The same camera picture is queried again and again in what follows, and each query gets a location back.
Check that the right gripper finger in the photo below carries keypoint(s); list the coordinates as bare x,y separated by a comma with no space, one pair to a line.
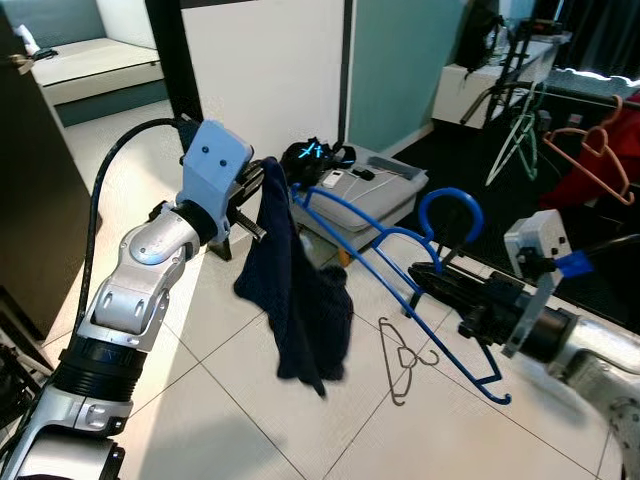
450,295
445,275

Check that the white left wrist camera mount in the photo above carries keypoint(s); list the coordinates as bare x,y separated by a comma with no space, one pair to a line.
215,160

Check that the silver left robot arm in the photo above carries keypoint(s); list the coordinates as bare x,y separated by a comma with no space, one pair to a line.
130,290

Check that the black bag with blue marks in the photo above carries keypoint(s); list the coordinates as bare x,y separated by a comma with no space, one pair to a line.
315,160

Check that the grey white flat box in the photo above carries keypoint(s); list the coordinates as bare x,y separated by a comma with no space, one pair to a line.
380,190

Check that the white cushioned bench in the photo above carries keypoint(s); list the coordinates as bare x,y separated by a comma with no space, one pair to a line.
95,65

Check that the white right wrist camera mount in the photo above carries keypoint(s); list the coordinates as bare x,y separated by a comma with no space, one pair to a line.
535,240

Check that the dark navy cloth garment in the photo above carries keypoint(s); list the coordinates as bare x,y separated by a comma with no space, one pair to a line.
300,310

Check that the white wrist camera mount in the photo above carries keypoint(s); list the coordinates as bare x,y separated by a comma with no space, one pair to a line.
215,160
535,240

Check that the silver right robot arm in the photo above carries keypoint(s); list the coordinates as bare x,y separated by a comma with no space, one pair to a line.
590,350

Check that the blue plastic clothes hanger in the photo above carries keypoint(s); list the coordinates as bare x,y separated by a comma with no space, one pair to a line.
455,190

